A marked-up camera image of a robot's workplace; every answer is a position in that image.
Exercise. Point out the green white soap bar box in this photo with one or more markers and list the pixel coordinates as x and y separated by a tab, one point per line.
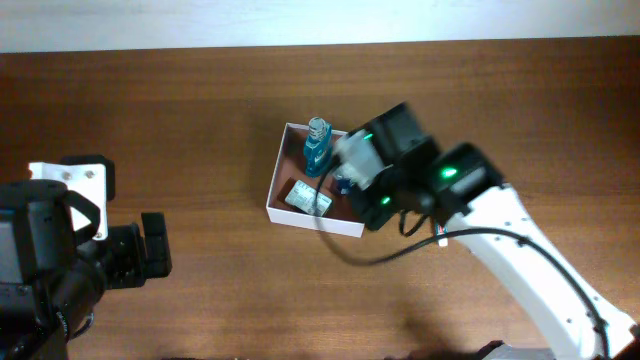
308	200

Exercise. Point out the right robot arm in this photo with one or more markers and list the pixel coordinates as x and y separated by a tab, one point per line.
484	213

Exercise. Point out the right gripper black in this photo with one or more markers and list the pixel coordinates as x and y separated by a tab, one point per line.
367	201

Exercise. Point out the dark blue pump soap bottle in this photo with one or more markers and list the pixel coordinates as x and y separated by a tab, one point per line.
343	184

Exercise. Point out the teal mouthwash bottle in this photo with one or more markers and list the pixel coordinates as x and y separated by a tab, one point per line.
317	149

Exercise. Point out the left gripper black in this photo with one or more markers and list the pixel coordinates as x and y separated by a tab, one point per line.
132	253

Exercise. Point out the white open cardboard box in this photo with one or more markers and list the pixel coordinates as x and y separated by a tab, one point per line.
289	168

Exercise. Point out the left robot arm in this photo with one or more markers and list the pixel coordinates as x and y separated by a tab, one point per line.
60	255

